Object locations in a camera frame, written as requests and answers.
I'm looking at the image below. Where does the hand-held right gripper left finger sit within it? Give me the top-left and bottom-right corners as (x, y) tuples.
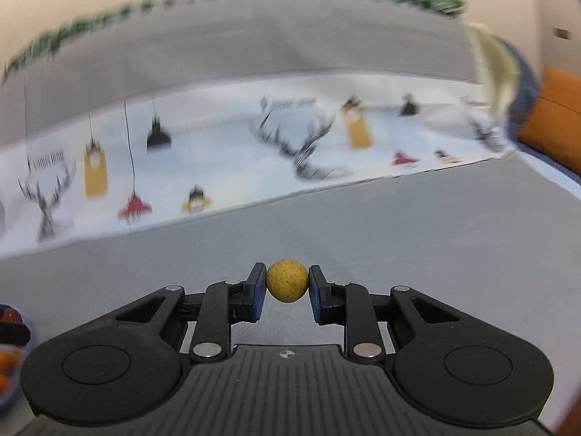
(113, 261), (268, 365)

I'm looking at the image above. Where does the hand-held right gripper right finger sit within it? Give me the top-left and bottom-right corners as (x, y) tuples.
(308, 264), (457, 361)

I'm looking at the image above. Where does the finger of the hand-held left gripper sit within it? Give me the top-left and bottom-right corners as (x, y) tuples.
(0, 322), (32, 347)

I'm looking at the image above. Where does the white deer printed cloth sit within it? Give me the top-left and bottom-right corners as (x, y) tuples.
(0, 70), (518, 259)

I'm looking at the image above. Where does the blue sofa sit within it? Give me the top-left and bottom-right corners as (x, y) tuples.
(495, 36), (581, 191)

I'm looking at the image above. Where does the orange cushion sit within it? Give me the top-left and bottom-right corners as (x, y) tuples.
(517, 66), (581, 166)

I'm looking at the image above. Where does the yellow round longan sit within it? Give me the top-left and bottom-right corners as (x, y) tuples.
(266, 259), (309, 303)

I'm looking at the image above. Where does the light blue bowl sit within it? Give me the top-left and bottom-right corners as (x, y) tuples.
(0, 302), (35, 408)

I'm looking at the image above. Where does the cream cloth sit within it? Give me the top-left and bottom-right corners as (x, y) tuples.
(465, 23), (520, 115)

